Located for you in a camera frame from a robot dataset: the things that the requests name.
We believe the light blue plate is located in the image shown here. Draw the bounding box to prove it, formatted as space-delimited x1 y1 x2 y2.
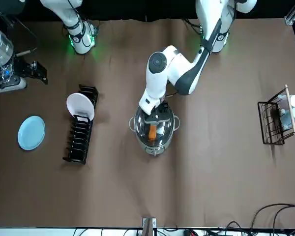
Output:
17 115 46 150

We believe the glass pot lid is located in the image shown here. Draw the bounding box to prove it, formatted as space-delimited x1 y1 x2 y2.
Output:
134 108 175 148

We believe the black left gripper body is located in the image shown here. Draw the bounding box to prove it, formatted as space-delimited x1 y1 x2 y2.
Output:
144 103 170 124

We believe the white cup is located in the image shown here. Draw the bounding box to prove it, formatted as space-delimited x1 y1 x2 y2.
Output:
279 94 295 108

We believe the black wire cup rack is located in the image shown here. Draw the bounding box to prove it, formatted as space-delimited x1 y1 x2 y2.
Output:
257 85 295 145

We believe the black slotted dish rack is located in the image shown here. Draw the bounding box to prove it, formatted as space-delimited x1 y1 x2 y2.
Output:
62 84 99 164

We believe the stainless steel pot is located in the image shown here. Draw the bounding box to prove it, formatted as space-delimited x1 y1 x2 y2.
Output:
129 108 181 157

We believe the orange corn cob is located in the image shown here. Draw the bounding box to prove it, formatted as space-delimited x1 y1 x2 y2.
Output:
148 124 158 141

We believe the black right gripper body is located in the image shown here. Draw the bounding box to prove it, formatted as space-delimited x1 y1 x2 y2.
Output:
13 58 39 79

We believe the thick black cable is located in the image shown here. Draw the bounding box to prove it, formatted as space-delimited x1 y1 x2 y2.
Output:
250 203 295 236

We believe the white plate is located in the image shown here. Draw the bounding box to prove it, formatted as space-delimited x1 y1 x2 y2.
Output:
65 92 95 119

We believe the light blue cup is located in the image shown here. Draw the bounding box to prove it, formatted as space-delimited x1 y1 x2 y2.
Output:
280 107 295 129

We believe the black cable silver connector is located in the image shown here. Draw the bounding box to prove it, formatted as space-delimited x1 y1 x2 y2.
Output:
13 22 39 58

